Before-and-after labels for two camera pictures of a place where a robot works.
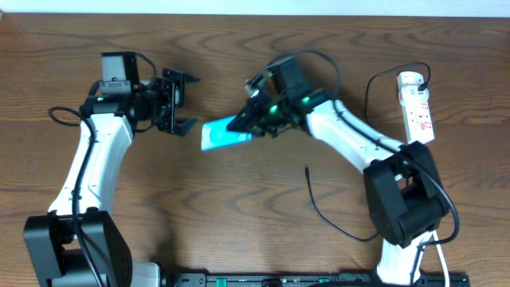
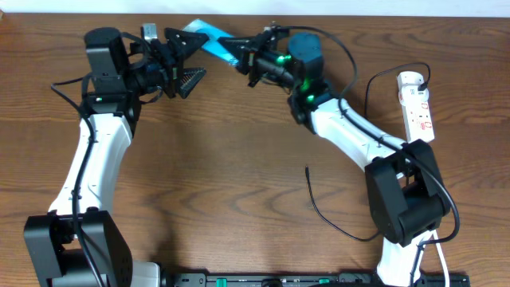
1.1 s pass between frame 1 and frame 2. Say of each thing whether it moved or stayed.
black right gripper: moved
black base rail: stayed
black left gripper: moved
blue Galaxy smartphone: moved
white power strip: stayed
